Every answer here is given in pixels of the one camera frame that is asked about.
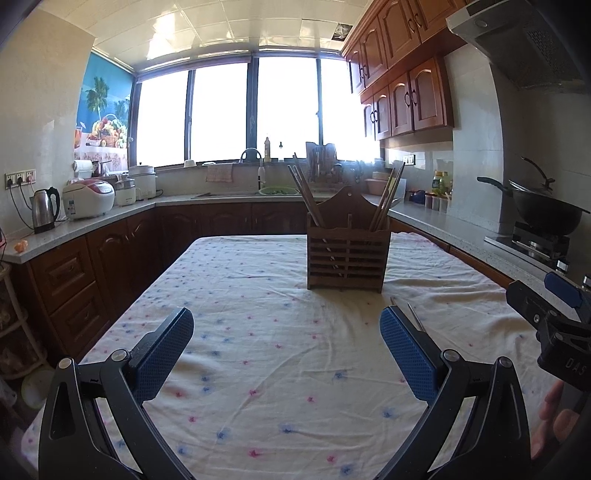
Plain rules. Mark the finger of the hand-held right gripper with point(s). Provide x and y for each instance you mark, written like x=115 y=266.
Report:
x=565 y=290
x=531 y=302

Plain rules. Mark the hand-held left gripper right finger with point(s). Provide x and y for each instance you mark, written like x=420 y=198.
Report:
x=408 y=355

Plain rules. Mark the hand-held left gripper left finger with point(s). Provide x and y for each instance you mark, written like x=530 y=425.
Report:
x=161 y=355

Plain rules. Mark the wooden utensil holder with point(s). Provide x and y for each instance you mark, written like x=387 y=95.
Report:
x=346 y=217

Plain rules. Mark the person's right hand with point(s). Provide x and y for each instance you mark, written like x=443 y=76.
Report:
x=549 y=415

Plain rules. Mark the gas stove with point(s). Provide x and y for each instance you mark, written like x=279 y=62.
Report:
x=531 y=244

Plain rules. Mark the black wok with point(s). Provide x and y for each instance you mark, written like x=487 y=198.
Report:
x=545 y=214

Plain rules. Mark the dark wooden base cabinets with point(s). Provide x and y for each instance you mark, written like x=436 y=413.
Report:
x=129 y=249

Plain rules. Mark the glass wok lid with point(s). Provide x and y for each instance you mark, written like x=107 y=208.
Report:
x=531 y=184

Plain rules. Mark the floral tablecloth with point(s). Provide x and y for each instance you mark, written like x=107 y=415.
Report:
x=277 y=369

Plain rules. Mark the white round container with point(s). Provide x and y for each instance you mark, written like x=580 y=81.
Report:
x=37 y=390

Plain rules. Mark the row of spice jars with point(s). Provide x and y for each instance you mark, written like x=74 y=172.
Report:
x=436 y=203

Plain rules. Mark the white storage rack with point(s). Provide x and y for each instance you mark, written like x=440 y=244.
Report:
x=18 y=323

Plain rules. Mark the yellow cooking oil bottle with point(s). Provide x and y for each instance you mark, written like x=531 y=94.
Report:
x=439 y=182

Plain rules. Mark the purple round container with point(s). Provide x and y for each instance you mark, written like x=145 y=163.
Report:
x=417 y=197

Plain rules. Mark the wooden chopstick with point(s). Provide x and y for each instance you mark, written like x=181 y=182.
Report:
x=392 y=194
x=381 y=201
x=313 y=196
x=308 y=190
x=302 y=196
x=387 y=198

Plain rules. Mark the clear measuring cup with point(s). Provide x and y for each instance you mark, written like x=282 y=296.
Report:
x=400 y=189

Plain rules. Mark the white blender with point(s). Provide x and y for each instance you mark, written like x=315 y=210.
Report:
x=125 y=191

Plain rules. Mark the steel kitchen sink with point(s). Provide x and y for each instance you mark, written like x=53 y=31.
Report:
x=226 y=195

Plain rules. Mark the white and red rice cooker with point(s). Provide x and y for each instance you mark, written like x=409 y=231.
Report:
x=87 y=198

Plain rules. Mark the pink basin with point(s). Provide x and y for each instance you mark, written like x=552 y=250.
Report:
x=376 y=184

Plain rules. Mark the white steel electric cooker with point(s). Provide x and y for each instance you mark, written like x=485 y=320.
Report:
x=145 y=182

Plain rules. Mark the small orange object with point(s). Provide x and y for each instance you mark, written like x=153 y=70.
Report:
x=21 y=246

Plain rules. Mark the steel electric kettle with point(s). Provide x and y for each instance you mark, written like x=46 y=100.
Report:
x=44 y=212

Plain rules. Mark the knife block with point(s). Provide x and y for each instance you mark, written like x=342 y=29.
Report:
x=356 y=175

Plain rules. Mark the pink dishcloth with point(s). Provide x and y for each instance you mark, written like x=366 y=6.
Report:
x=219 y=173

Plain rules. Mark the green colander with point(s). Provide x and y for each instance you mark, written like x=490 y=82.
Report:
x=277 y=190

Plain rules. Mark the paper towel roll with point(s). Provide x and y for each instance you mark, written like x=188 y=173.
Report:
x=83 y=170

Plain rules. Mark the chrome kitchen faucet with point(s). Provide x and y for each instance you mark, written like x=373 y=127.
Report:
x=261 y=175

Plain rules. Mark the yellow dish soap bottle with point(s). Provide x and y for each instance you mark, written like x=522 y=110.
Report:
x=267 y=150

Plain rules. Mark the small dark bottle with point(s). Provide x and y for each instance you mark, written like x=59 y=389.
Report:
x=280 y=152

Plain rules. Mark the large kitchen window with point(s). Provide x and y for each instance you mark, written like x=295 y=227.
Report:
x=221 y=110

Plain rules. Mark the steel range hood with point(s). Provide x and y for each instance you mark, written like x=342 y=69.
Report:
x=521 y=41

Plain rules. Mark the white wall socket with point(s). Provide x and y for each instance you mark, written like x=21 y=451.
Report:
x=408 y=159

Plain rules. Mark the white wall socket strip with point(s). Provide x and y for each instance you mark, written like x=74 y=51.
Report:
x=21 y=179

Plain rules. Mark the wooden wall cabinets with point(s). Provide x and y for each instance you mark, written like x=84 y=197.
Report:
x=406 y=92

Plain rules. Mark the tropical fruit wall poster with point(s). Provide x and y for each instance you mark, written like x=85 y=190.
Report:
x=106 y=110

